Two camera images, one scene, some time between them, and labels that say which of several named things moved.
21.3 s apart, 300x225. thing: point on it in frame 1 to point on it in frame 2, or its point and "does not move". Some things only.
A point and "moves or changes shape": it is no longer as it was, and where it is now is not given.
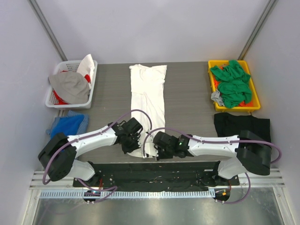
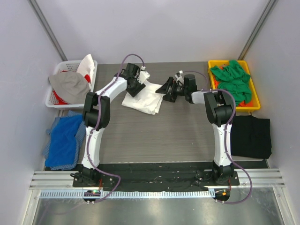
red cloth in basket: [57, 100] does not move
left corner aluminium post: [33, 4] does not move
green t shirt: [234, 85] does not move
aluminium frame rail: [273, 179] does not move
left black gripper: [131, 143] to [135, 86]
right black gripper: [158, 149] to [171, 89]
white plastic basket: [69, 66] does not move
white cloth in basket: [86, 67] does not move
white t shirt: [148, 96] moves or changes shape
